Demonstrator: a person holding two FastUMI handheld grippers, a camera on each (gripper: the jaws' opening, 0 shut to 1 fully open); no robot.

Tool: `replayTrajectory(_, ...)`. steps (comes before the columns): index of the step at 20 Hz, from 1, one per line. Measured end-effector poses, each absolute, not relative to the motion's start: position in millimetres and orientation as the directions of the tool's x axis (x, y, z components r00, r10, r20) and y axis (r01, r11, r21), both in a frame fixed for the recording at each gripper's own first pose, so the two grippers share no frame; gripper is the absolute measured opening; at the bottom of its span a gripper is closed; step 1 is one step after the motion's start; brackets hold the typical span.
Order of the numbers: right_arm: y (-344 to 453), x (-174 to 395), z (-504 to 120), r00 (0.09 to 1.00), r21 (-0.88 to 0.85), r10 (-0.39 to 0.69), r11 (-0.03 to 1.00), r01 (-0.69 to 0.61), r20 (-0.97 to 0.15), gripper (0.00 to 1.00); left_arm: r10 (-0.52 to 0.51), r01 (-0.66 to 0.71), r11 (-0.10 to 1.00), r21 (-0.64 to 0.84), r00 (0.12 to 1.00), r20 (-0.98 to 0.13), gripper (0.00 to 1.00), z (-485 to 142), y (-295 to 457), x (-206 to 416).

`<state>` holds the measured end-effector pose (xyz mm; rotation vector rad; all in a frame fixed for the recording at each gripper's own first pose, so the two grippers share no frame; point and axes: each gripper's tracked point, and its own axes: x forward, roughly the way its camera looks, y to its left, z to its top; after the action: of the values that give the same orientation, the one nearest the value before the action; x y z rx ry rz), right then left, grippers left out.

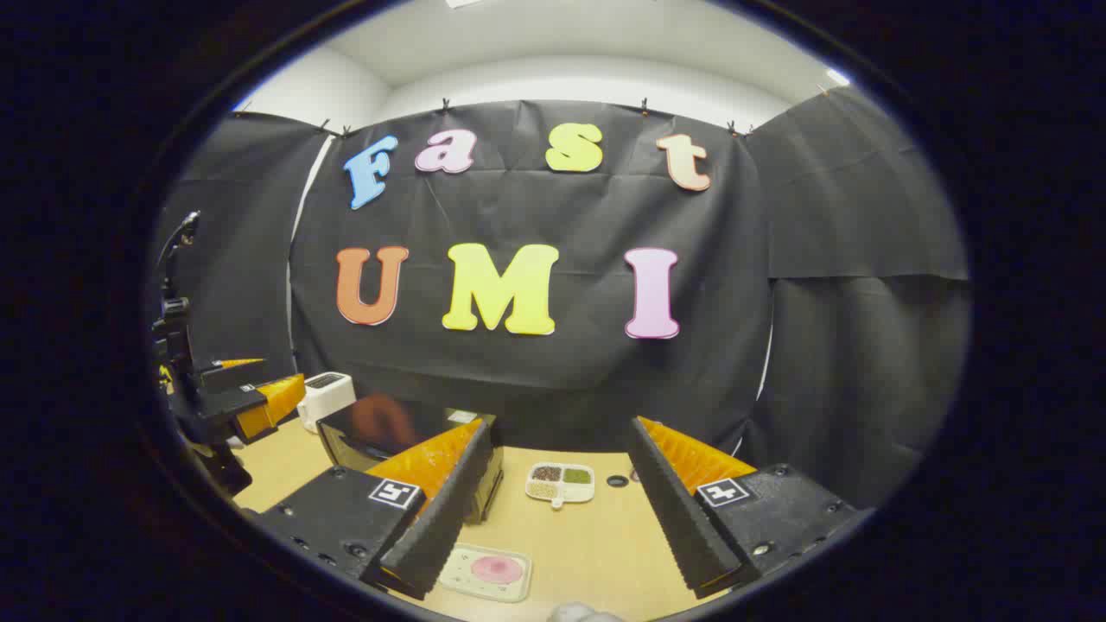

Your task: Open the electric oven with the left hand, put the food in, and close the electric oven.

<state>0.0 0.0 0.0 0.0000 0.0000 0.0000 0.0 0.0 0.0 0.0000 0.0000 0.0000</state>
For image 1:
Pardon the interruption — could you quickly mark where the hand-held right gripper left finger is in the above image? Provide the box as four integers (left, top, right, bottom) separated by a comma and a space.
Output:
259, 419, 494, 600

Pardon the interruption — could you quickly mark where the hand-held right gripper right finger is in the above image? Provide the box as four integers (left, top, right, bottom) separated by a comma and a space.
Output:
627, 416, 856, 599

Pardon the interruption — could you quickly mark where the white square plate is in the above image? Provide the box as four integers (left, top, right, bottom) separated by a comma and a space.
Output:
436, 543, 532, 603

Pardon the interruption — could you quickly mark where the pink ham slice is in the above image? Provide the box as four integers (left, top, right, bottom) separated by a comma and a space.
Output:
471, 555, 524, 585

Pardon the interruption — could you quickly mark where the black electric oven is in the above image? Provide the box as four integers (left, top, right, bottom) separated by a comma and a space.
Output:
315, 396, 504, 524

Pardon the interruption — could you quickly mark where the white toaster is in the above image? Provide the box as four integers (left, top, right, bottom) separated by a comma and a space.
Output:
296, 371, 357, 433

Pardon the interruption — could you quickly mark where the white divided tray with beans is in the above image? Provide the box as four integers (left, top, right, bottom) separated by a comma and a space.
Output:
525, 462, 596, 509

